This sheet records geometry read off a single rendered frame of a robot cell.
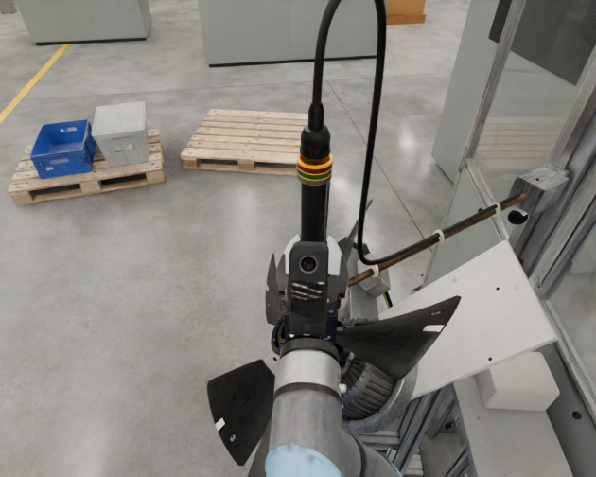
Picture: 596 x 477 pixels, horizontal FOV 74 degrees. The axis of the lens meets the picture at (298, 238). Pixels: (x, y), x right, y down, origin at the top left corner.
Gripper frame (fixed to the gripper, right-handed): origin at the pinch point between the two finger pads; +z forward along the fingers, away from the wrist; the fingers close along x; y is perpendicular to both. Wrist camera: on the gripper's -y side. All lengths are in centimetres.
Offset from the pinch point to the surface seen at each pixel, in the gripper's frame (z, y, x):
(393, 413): -5.7, 45.3, 18.4
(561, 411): 8, 69, 70
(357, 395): -3.2, 43.1, 10.6
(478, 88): 251, 73, 116
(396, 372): -13.9, 13.9, 13.1
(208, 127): 323, 144, -112
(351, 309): 19.2, 41.6, 10.2
